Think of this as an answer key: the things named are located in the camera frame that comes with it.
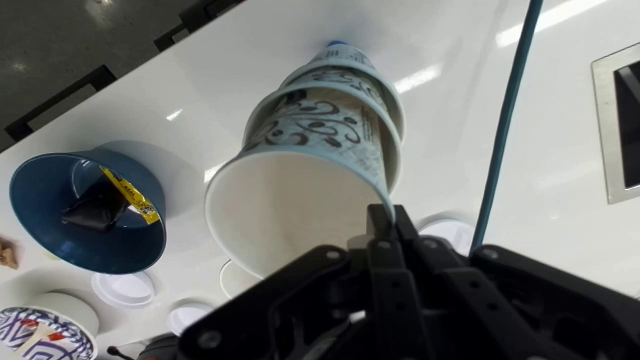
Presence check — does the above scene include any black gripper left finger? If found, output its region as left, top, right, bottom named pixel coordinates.
left=176, top=205, right=427, bottom=360

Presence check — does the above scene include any rectangular counter cutout frame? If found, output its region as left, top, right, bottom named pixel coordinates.
left=589, top=41, right=640, bottom=207

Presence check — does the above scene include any white red sachet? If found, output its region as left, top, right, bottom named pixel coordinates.
left=17, top=319, right=70, bottom=357

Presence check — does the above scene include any dark base cabinet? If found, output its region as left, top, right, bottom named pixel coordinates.
left=0, top=0, right=248, bottom=156

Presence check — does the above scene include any dark blue bowl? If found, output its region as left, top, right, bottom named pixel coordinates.
left=8, top=149, right=169, bottom=277

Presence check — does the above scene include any black cabinet handle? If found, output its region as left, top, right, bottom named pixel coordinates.
left=154, top=0, right=245, bottom=51
left=2, top=62, right=120, bottom=144

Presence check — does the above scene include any blue patterned white bowl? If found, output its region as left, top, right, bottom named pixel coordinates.
left=0, top=291, right=102, bottom=360

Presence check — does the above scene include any black sachet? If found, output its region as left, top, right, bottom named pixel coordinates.
left=57, top=183, right=130, bottom=234

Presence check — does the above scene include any yellow sachet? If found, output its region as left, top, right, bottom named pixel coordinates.
left=98, top=166, right=164, bottom=228

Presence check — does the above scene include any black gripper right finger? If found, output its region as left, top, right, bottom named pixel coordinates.
left=394, top=205, right=640, bottom=360

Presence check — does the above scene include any long dark cable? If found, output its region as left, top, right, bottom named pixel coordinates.
left=468, top=0, right=546, bottom=257

